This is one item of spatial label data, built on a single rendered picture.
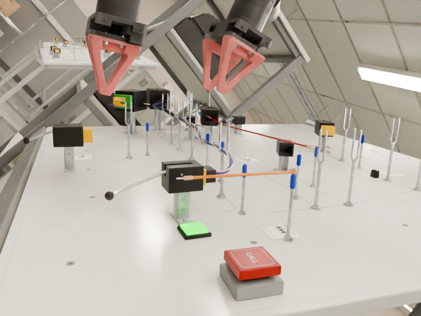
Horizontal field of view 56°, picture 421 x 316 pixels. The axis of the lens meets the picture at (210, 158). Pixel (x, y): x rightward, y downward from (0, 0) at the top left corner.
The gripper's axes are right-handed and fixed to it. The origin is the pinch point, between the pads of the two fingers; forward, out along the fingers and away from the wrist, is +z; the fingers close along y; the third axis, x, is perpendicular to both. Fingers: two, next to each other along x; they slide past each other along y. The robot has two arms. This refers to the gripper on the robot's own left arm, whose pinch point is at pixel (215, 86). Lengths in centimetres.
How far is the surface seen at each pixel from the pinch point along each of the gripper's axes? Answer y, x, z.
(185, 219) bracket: -2.1, -4.1, 20.7
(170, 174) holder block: -2.2, 1.5, 15.0
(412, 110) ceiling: 234, -306, -105
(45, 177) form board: 29.1, 13.6, 29.4
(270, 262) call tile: -23.0, -5.1, 17.1
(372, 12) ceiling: 228, -202, -152
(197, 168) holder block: -2.2, -2.0, 12.6
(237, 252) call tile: -19.8, -2.9, 18.1
